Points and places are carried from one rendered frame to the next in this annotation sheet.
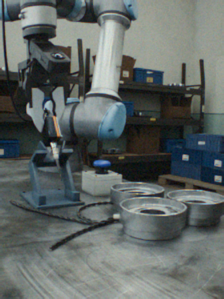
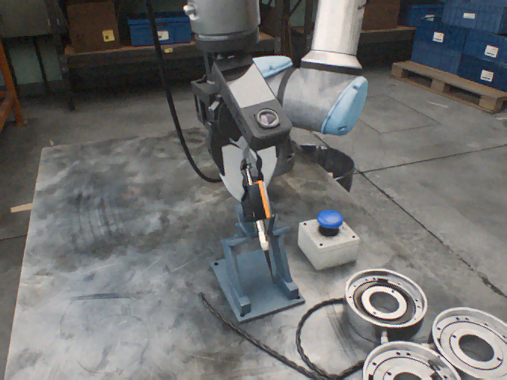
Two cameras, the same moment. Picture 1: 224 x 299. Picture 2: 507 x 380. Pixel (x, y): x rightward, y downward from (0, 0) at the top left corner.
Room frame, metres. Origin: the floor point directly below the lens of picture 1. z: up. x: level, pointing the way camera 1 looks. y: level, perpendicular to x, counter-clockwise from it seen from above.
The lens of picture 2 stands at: (0.19, 0.06, 1.24)
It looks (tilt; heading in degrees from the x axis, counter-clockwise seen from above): 31 degrees down; 8
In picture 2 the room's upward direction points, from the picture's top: straight up
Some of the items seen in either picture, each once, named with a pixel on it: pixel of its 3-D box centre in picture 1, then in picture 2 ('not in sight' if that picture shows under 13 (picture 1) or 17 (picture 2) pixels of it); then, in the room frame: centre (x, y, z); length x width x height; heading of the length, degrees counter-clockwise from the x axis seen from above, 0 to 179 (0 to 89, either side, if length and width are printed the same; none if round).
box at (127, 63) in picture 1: (113, 69); not in sight; (4.66, 0.01, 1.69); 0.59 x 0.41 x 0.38; 123
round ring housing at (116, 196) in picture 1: (137, 197); (382, 306); (0.61, -0.05, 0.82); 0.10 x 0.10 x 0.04
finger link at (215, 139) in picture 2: (35, 87); (225, 140); (0.64, 0.16, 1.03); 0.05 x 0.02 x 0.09; 125
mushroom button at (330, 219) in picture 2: (101, 171); (329, 228); (0.73, 0.02, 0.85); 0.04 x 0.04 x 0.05
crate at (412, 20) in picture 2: (173, 145); (420, 13); (5.21, -1.02, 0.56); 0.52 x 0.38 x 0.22; 115
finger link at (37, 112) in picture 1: (33, 109); (225, 166); (0.66, 0.17, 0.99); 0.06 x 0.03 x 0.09; 35
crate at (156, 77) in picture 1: (143, 77); not in sight; (4.91, -0.44, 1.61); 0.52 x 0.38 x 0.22; 121
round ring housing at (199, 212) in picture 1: (195, 207); (474, 352); (0.54, -0.15, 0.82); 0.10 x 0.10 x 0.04
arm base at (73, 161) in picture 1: (61, 154); (262, 141); (1.04, 0.17, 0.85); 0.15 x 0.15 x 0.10
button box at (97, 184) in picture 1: (101, 181); (326, 238); (0.74, 0.02, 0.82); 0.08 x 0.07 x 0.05; 28
